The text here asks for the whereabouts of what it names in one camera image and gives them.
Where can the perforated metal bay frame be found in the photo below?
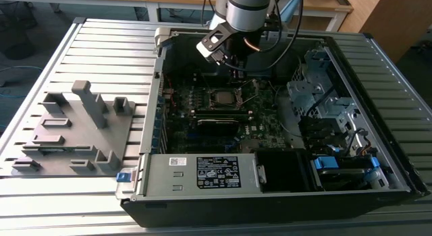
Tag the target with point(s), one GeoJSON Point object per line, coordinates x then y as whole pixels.
{"type": "Point", "coordinates": [317, 69]}

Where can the silver green CPU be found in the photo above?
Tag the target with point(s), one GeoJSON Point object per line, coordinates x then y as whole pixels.
{"type": "Point", "coordinates": [224, 97]}

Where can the grey power supply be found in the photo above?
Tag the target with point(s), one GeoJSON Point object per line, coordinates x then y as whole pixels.
{"type": "Point", "coordinates": [159, 175]}

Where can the grey parts rack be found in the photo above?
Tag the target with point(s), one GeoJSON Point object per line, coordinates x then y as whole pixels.
{"type": "Point", "coordinates": [84, 134]}

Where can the grey case latch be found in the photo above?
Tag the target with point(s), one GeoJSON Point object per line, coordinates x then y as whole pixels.
{"type": "Point", "coordinates": [161, 34]}

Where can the CPU socket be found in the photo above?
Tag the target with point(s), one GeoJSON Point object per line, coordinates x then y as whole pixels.
{"type": "Point", "coordinates": [212, 94]}

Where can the wooden cabinet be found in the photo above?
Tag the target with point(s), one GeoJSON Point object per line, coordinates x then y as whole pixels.
{"type": "Point", "coordinates": [395, 18]}

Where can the green motherboard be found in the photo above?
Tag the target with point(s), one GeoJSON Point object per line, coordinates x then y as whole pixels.
{"type": "Point", "coordinates": [267, 119]}

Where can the hard disk in blue carrier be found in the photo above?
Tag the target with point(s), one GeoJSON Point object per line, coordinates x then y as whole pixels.
{"type": "Point", "coordinates": [325, 162]}

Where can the black PC case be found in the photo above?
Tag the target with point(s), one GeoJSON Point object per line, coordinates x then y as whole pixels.
{"type": "Point", "coordinates": [236, 213]}

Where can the metal locking lever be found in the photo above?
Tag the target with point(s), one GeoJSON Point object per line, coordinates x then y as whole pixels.
{"type": "Point", "coordinates": [207, 81]}

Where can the black office chair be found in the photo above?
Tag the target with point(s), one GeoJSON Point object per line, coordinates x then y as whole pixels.
{"type": "Point", "coordinates": [19, 46]}

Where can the metal rear port block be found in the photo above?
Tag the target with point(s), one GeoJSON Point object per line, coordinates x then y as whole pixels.
{"type": "Point", "coordinates": [168, 91]}

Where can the dark chipset heatsink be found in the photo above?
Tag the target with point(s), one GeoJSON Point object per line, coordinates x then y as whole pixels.
{"type": "Point", "coordinates": [249, 144]}

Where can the green RAM stick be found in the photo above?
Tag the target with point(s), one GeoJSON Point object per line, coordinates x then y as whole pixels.
{"type": "Point", "coordinates": [57, 150]}

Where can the black graphics card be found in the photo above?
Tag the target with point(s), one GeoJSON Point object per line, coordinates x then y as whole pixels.
{"type": "Point", "coordinates": [217, 128]}

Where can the silver drive cage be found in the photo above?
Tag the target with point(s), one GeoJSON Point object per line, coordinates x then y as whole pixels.
{"type": "Point", "coordinates": [299, 90]}

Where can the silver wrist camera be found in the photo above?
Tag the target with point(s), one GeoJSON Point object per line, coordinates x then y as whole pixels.
{"type": "Point", "coordinates": [213, 42]}

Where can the black plastic bay housing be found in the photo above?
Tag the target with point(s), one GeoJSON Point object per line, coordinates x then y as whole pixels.
{"type": "Point", "coordinates": [280, 170]}

